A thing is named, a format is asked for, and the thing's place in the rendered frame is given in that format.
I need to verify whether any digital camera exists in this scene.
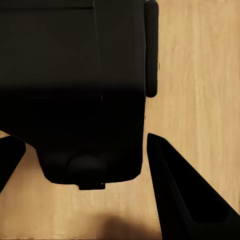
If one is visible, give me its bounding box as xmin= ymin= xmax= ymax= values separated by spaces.
xmin=0 ymin=0 xmax=159 ymax=191

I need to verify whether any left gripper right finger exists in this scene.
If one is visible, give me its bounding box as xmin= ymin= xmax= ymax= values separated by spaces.
xmin=146 ymin=133 xmax=240 ymax=240

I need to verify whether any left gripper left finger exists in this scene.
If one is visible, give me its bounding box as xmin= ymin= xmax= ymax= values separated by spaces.
xmin=0 ymin=135 xmax=26 ymax=193

